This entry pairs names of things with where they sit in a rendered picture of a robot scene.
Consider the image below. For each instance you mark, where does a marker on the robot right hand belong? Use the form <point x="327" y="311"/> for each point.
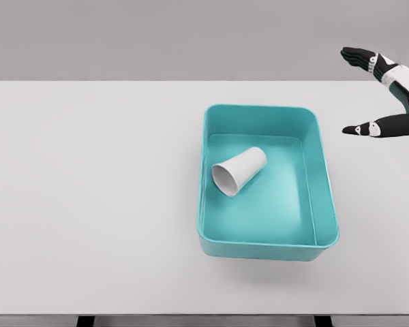
<point x="400" y="80"/>

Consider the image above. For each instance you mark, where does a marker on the white paper cup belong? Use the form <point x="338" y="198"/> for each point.
<point x="240" y="167"/>

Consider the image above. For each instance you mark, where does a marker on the teal plastic basket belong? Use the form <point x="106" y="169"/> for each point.
<point x="276" y="204"/>

